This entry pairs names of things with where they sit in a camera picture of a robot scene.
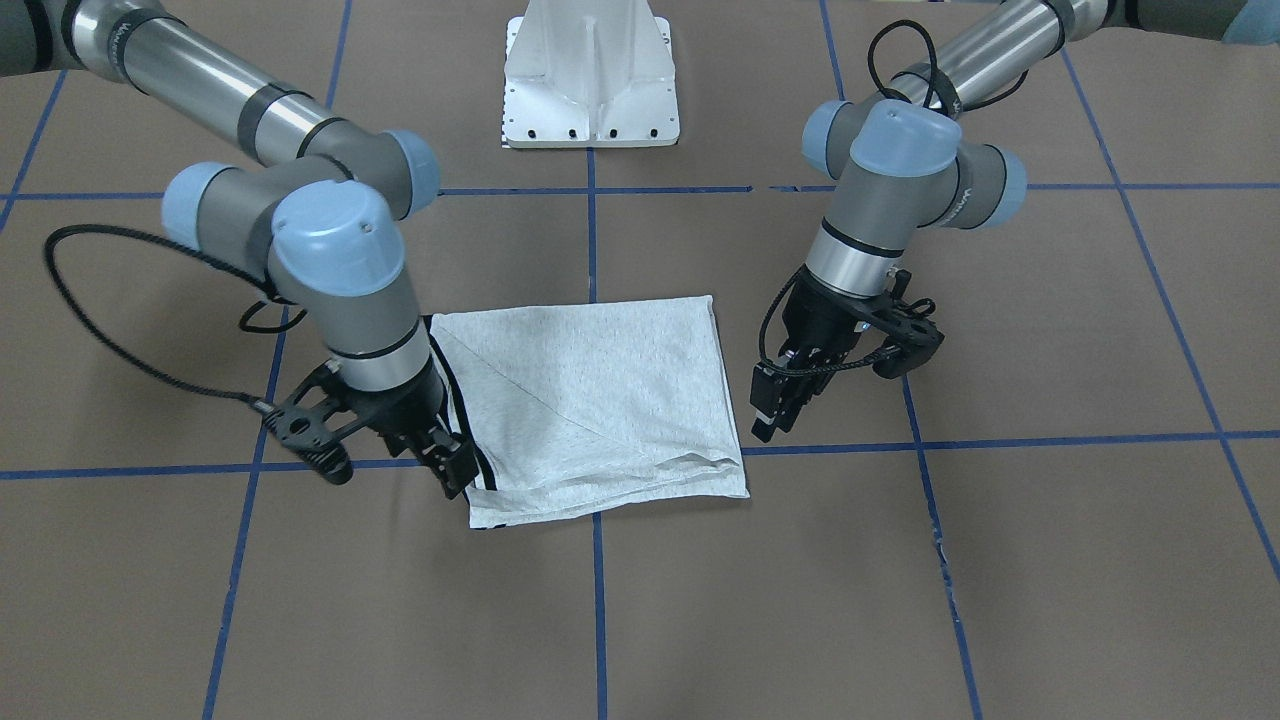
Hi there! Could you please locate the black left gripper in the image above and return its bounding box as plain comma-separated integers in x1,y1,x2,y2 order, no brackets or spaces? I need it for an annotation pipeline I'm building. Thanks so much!
750,268,891,443

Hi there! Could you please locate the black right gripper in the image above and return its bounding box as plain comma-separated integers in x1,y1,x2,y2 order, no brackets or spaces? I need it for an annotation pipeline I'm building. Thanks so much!
346,363,480,500

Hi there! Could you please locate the grey t-shirt with cartoon print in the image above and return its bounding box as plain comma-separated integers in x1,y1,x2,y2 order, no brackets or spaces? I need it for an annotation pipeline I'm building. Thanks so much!
430,296,749,529

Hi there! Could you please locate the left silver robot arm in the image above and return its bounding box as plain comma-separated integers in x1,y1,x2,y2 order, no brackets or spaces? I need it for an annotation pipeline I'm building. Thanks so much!
750,1,1277,442

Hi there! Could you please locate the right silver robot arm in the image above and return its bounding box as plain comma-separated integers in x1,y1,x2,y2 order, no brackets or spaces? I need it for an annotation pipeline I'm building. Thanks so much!
3,1,494,498

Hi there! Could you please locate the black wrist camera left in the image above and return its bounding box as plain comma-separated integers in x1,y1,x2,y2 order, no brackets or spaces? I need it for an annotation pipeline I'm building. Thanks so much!
870,268,945,379

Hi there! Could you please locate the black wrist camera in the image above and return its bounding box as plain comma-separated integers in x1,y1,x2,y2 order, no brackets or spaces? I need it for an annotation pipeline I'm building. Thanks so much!
870,268,945,379
255,359,355,486

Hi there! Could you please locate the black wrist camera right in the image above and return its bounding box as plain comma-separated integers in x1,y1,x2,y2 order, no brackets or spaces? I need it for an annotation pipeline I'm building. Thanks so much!
255,359,355,486

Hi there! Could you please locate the white camera stand column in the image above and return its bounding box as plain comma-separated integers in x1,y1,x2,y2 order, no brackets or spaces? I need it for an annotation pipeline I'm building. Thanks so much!
500,1,681,149

